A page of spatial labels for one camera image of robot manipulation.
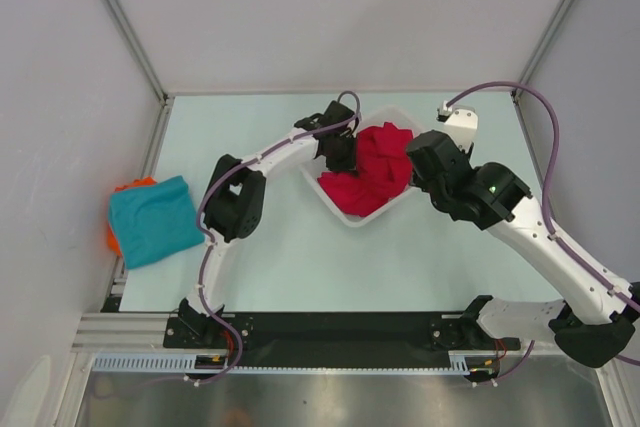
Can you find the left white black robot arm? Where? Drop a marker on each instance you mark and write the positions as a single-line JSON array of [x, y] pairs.
[[232, 206]]

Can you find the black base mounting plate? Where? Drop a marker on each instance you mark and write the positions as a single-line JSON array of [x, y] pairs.
[[335, 340]]

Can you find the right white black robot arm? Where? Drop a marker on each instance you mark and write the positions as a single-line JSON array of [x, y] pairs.
[[593, 321]]

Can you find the red t shirt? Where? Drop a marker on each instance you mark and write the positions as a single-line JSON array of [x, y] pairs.
[[382, 171]]

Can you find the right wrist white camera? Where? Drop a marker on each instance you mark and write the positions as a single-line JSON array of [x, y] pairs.
[[460, 123]]

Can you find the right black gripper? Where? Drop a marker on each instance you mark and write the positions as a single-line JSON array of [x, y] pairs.
[[417, 181]]

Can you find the white plastic perforated basket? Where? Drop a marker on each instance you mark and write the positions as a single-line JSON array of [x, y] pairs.
[[312, 170]]

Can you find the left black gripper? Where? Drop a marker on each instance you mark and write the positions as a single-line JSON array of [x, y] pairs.
[[349, 164]]

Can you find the aluminium frame rail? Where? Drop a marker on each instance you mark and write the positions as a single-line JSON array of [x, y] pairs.
[[120, 332]]

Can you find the white slotted cable duct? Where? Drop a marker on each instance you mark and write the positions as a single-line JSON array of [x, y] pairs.
[[194, 364]]

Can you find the folded teal t shirt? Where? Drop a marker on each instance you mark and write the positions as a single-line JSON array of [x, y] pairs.
[[153, 222]]

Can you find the folded orange t shirt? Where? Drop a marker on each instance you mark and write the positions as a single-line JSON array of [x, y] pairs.
[[111, 240]]

